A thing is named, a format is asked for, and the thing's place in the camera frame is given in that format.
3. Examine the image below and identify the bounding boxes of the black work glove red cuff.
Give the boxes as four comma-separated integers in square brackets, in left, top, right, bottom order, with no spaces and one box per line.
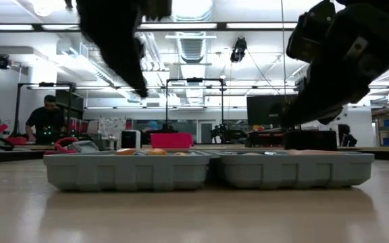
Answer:
[44,136,100,155]

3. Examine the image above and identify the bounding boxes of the black aluminium rig frame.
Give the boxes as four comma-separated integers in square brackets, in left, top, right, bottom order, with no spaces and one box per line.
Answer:
[0,146,389,165]

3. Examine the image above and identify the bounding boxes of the silver ventilation duct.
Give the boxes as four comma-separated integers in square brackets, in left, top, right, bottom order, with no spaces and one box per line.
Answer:
[172,0,215,65]

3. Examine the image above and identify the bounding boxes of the black duct tape roll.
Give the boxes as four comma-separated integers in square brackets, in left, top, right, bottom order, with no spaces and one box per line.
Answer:
[284,130,338,151]

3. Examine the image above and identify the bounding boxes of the red plastic bin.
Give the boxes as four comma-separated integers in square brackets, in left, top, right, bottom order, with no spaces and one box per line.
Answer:
[150,132,195,150]

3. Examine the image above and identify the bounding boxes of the thin hanging black cable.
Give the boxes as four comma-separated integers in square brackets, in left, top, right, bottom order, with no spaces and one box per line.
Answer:
[280,0,287,102]

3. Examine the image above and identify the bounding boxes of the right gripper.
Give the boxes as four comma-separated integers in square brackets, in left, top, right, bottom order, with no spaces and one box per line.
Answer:
[280,0,389,126]

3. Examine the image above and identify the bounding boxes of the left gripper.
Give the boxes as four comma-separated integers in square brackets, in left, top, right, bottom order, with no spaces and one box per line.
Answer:
[75,0,149,99]

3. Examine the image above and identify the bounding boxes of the background robot green lights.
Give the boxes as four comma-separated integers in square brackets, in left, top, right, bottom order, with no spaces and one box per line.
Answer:
[35,124,60,145]

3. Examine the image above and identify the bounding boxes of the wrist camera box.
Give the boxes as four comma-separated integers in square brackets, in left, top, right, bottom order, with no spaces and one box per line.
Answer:
[285,1,337,64]
[140,0,174,20]

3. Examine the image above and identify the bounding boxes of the person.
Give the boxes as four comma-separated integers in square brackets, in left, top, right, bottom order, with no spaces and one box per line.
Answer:
[337,124,358,148]
[24,94,66,143]

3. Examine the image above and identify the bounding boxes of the black ceiling camera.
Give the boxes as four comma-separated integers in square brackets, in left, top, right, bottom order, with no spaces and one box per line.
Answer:
[0,53,13,71]
[229,36,249,64]

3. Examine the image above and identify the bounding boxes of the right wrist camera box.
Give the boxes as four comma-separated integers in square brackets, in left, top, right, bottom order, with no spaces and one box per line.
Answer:
[285,1,337,64]

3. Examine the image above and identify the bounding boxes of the black monitor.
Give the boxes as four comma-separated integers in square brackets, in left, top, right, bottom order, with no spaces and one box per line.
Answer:
[247,94,299,131]

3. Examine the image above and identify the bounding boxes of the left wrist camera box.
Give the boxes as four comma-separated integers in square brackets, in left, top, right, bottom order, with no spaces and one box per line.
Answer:
[140,0,174,20]

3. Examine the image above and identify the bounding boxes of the yellow black pliers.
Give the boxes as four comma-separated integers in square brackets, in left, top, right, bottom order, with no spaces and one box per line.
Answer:
[115,147,169,157]

